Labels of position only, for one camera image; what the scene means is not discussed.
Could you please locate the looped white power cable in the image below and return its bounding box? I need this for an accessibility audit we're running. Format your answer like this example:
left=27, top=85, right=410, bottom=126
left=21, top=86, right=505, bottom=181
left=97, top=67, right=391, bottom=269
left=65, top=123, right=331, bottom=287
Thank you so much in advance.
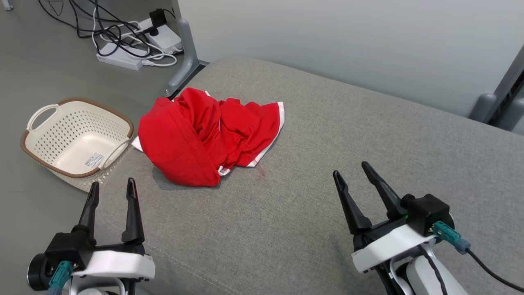
left=141, top=43, right=178, bottom=67

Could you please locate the long white power strip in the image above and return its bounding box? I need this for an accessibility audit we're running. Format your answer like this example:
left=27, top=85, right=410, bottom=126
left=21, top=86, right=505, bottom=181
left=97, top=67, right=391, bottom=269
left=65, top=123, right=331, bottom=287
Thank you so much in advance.
left=96, top=41, right=144, bottom=71

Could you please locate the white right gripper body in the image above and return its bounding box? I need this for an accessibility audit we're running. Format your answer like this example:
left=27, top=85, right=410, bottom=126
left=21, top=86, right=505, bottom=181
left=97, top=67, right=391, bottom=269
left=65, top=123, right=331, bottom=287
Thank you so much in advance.
left=351, top=216, right=436, bottom=274

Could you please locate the grey partition post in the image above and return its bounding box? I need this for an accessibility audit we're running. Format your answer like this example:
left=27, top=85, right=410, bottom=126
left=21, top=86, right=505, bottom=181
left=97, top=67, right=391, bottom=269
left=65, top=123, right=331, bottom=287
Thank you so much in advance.
left=489, top=43, right=524, bottom=123

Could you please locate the black power adapter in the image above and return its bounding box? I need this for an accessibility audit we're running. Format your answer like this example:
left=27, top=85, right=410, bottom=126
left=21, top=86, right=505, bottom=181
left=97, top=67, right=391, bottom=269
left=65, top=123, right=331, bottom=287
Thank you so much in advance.
left=149, top=9, right=166, bottom=35

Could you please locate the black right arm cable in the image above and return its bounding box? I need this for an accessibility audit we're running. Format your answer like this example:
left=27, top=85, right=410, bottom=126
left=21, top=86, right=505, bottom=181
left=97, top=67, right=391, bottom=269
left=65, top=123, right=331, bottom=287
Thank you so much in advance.
left=466, top=247, right=524, bottom=293

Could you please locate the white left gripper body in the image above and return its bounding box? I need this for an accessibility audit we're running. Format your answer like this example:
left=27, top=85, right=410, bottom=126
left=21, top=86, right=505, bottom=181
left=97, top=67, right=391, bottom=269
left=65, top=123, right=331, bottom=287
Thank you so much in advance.
left=73, top=243, right=156, bottom=282

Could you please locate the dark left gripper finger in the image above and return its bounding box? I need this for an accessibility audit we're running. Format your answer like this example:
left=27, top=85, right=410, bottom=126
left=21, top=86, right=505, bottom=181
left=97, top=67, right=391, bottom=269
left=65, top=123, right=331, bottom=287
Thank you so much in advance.
left=73, top=182, right=100, bottom=246
left=121, top=177, right=145, bottom=245

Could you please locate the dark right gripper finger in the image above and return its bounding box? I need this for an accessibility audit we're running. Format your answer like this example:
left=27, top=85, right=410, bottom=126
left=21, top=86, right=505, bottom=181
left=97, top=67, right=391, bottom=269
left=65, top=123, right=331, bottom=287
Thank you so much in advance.
left=361, top=161, right=407, bottom=220
left=333, top=170, right=373, bottom=235

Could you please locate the grey partition foot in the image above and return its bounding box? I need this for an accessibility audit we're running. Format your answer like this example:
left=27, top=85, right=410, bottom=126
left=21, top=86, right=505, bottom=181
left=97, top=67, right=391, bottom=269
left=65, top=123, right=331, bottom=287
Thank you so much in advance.
left=497, top=98, right=524, bottom=132
left=469, top=93, right=498, bottom=122

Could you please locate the cream laundry basket brown rim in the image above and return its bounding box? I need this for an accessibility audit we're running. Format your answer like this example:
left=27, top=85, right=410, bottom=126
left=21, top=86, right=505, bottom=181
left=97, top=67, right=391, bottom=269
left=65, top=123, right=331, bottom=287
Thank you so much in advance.
left=20, top=97, right=135, bottom=193

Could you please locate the grey tubular partition leg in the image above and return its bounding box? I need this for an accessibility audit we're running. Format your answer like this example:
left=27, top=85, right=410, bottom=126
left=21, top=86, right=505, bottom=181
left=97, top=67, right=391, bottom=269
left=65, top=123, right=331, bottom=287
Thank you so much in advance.
left=164, top=18, right=209, bottom=98

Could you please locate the red garment with striped trim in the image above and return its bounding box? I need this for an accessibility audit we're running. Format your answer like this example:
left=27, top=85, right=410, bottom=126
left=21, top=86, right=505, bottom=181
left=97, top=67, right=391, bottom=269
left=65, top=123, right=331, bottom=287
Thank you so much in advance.
left=138, top=87, right=233, bottom=188

